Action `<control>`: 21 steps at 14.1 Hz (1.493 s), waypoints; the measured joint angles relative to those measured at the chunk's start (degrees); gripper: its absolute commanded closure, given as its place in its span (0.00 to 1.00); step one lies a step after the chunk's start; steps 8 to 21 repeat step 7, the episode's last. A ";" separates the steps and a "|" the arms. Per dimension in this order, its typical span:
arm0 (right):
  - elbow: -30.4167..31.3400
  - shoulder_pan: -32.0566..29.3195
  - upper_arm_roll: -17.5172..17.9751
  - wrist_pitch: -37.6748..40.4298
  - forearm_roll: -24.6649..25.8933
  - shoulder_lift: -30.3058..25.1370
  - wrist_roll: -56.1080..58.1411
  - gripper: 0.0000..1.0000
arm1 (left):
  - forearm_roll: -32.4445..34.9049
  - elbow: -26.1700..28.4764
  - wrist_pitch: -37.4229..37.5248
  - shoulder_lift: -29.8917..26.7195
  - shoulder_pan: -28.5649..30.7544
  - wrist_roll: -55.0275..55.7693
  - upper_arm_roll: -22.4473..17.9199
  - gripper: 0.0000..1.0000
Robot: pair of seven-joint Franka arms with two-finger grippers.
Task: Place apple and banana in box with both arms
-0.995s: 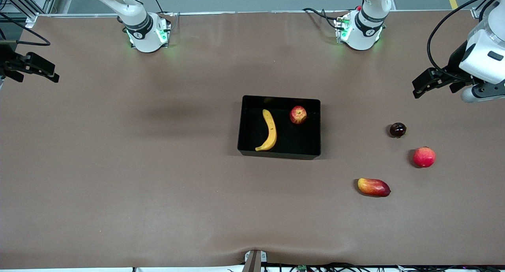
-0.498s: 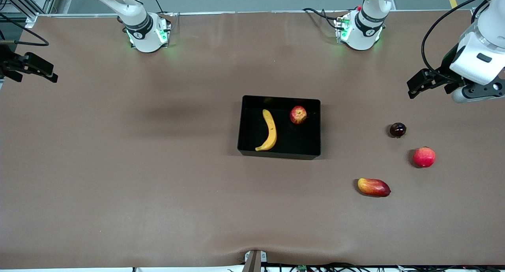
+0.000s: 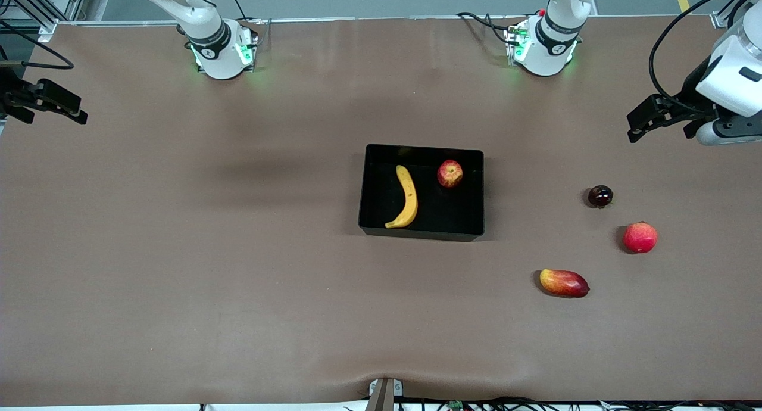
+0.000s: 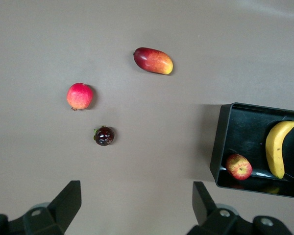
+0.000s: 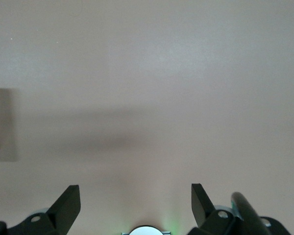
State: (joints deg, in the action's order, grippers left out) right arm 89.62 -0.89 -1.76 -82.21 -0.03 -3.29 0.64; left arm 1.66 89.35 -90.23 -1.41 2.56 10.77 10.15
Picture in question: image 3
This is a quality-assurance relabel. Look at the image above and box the small red apple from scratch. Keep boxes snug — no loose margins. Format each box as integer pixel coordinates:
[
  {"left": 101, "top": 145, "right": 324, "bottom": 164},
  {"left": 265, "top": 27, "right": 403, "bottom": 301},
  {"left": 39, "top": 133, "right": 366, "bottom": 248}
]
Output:
[{"left": 437, "top": 160, "right": 464, "bottom": 189}]

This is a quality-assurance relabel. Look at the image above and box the yellow banana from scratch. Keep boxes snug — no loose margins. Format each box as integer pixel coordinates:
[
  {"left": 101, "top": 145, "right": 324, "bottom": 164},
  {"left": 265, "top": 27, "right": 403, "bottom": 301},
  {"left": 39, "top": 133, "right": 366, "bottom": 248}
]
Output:
[{"left": 385, "top": 164, "right": 419, "bottom": 229}]

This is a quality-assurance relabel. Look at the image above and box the black plastic box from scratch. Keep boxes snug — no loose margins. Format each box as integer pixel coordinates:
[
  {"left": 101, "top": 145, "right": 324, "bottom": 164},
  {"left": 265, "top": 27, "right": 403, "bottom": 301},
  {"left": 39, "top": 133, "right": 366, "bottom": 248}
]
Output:
[{"left": 357, "top": 143, "right": 485, "bottom": 242}]

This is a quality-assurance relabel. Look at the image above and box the round red fruit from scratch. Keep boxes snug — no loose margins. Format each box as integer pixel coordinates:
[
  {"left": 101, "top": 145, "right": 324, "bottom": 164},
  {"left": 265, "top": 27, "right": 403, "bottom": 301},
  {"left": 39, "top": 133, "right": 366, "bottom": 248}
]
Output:
[{"left": 623, "top": 221, "right": 658, "bottom": 254}]

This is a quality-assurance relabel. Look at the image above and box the red yellow mango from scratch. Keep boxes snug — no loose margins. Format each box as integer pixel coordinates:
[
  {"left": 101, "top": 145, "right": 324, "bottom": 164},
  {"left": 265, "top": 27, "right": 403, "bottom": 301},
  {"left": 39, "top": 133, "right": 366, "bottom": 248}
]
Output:
[{"left": 539, "top": 269, "right": 591, "bottom": 298}]

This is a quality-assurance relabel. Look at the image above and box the table cover mat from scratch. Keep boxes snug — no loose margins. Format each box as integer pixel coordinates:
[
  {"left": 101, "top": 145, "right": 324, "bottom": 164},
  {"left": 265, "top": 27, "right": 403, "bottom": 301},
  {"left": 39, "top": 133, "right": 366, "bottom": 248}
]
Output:
[{"left": 0, "top": 15, "right": 762, "bottom": 407}]

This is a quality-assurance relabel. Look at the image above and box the table edge clamp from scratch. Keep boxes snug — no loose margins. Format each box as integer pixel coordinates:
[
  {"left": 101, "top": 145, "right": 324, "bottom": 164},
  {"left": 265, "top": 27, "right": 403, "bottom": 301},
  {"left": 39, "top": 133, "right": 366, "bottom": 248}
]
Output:
[{"left": 368, "top": 377, "right": 404, "bottom": 411}]

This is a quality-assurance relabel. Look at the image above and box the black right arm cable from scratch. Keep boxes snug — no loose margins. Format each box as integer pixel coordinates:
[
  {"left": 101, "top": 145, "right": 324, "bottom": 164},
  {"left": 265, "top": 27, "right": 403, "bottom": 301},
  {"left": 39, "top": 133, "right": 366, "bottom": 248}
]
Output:
[{"left": 0, "top": 21, "right": 75, "bottom": 71}]

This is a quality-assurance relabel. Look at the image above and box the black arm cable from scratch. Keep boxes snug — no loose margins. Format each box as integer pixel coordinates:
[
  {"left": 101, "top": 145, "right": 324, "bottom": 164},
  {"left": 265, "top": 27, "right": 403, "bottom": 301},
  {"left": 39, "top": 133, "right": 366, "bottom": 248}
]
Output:
[
  {"left": 649, "top": 0, "right": 762, "bottom": 115},
  {"left": 0, "top": 21, "right": 75, "bottom": 71}
]

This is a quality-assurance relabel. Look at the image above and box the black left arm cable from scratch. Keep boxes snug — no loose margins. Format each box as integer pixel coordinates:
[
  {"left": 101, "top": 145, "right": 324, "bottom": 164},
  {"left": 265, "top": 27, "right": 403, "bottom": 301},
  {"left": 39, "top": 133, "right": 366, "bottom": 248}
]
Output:
[{"left": 649, "top": 0, "right": 762, "bottom": 115}]

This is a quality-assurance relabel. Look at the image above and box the aluminium frame strut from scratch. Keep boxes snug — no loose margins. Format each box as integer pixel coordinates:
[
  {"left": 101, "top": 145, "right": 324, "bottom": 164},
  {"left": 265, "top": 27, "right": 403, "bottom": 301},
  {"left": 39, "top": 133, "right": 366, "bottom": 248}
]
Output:
[
  {"left": 0, "top": 0, "right": 90, "bottom": 42},
  {"left": 711, "top": 0, "right": 762, "bottom": 28}
]

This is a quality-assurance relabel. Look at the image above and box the black base cable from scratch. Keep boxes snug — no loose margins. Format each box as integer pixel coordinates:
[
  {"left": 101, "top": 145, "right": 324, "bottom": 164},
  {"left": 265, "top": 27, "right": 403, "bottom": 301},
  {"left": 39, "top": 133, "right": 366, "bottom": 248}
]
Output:
[{"left": 457, "top": 11, "right": 516, "bottom": 45}]

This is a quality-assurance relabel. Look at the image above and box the silver table edge rail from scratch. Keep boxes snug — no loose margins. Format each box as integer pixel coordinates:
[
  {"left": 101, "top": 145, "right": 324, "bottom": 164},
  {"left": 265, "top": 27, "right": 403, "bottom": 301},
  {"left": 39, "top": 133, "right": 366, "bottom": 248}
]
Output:
[{"left": 39, "top": 15, "right": 539, "bottom": 28}]

